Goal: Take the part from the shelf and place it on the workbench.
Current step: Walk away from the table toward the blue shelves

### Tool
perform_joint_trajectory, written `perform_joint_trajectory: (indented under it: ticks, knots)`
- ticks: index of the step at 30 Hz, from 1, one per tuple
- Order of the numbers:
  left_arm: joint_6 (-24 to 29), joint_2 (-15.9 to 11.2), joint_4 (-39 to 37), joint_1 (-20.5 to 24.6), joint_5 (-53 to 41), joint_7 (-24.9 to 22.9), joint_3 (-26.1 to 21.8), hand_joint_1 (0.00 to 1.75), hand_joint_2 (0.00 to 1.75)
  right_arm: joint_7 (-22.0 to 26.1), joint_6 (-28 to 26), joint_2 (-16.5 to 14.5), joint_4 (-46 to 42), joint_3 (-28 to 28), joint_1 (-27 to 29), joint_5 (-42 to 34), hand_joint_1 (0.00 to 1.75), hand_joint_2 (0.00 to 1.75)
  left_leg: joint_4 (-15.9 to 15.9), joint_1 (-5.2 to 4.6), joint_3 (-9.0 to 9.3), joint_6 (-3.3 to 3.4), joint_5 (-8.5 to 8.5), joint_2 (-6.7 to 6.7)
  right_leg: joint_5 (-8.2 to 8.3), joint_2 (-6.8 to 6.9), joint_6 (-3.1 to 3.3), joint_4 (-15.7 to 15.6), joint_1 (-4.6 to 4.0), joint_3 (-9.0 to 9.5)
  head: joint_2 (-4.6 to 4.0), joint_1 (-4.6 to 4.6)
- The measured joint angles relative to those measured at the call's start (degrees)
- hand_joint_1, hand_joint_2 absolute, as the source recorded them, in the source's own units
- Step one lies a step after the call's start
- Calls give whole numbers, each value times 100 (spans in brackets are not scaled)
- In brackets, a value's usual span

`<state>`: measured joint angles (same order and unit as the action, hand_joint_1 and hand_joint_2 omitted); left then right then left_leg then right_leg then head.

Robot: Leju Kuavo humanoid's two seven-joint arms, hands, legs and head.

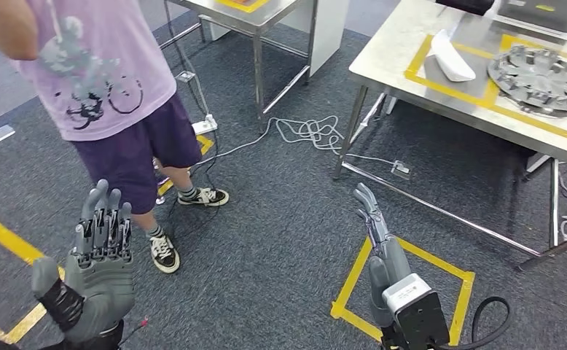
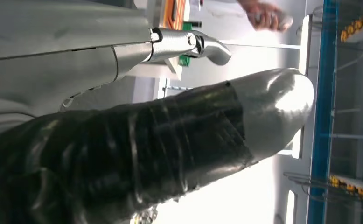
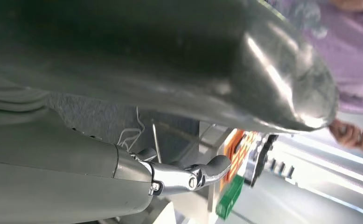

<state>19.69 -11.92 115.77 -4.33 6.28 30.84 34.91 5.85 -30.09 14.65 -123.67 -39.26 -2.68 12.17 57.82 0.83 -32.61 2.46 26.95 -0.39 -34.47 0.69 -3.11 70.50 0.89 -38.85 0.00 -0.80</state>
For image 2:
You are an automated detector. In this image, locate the ceiling light panel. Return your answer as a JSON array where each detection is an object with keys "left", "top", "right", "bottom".
[
  {"left": 285, "top": 189, "right": 297, "bottom": 224},
  {"left": 298, "top": 14, "right": 311, "bottom": 76},
  {"left": 277, "top": 128, "right": 303, "bottom": 160}
]

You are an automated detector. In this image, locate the blue metal upright post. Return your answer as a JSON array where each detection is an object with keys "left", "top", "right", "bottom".
[{"left": 307, "top": 0, "right": 339, "bottom": 224}]

